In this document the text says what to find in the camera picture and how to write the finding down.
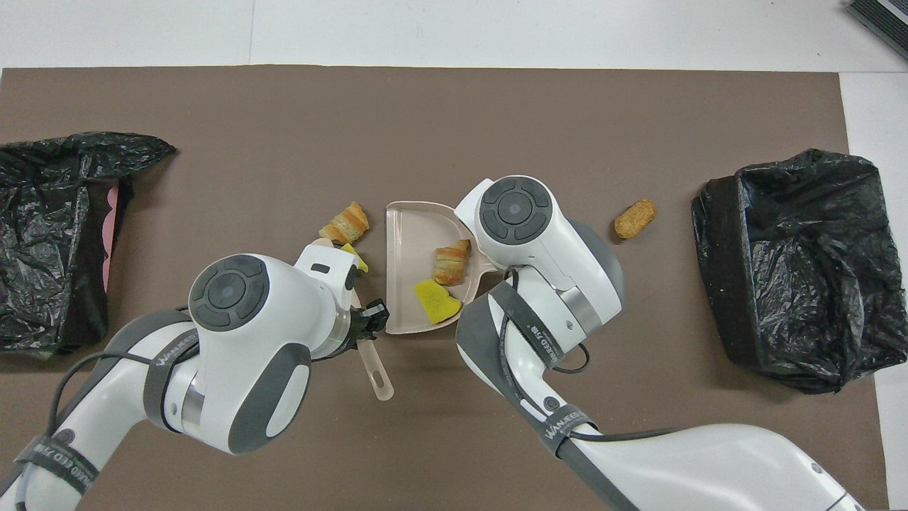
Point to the grey ribbed box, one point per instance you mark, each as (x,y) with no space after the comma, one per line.
(887,21)

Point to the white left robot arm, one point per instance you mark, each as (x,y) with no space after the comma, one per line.
(234,355)

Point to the striped orange croissant piece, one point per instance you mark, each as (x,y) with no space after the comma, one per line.
(344,223)
(452,262)

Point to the brown table mat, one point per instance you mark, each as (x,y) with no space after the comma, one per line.
(213,106)

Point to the brown peanut shaped toy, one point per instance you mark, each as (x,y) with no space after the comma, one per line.
(635,218)

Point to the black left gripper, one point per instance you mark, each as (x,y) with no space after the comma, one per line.
(355,330)

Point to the yellow sponge piece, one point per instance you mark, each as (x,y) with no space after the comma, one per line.
(436,301)
(356,257)

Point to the beige plastic dustpan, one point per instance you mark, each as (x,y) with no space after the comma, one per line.
(411,241)

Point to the black bag lined trash bin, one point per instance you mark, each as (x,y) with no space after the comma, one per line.
(794,284)
(42,248)

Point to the beige hand brush black bristles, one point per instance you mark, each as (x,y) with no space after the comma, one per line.
(379,376)

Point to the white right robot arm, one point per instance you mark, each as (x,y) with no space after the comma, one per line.
(539,241)

